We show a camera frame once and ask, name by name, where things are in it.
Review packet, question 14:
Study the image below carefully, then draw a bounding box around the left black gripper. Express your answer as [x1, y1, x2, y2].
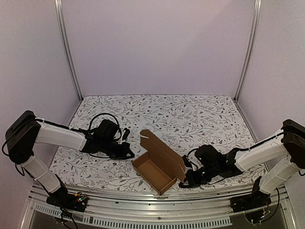
[100, 139, 134, 160]

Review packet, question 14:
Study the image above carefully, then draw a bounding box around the brown cardboard box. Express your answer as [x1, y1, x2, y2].
[132, 129, 186, 196]

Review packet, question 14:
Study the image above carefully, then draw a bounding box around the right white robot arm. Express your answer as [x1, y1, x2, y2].
[179, 119, 305, 208]

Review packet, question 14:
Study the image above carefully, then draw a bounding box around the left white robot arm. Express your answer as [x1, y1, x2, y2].
[2, 110, 135, 207]

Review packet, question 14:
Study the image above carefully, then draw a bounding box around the floral patterned table mat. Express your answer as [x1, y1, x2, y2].
[50, 95, 254, 193]

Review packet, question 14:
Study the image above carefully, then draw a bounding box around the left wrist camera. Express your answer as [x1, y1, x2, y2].
[121, 128, 130, 143]

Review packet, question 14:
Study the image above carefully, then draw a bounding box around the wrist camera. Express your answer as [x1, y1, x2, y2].
[182, 155, 193, 168]
[121, 128, 130, 143]

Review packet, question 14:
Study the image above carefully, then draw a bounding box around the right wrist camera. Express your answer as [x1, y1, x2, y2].
[182, 155, 193, 168]

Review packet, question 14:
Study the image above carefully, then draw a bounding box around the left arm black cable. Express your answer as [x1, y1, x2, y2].
[86, 113, 121, 144]

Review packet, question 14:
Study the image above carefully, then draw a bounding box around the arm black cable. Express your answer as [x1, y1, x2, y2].
[185, 146, 251, 167]
[86, 113, 121, 144]

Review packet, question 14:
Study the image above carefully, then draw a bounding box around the aluminium front rail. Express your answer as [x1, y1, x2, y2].
[20, 183, 299, 229]

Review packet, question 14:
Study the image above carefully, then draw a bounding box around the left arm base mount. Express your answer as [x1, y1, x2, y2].
[46, 181, 89, 212]

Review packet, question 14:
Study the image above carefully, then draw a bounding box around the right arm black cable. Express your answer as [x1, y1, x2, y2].
[185, 146, 251, 167]

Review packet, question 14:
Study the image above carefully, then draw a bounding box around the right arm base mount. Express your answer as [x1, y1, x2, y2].
[230, 176, 272, 213]

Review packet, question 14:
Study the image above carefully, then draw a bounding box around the left aluminium frame post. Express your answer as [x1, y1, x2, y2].
[54, 0, 83, 102]

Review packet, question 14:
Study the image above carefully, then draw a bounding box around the aluminium frame post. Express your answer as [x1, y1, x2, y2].
[234, 0, 262, 103]
[54, 0, 83, 102]

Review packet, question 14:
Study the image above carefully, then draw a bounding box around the right aluminium frame post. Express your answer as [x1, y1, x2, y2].
[234, 0, 262, 103]

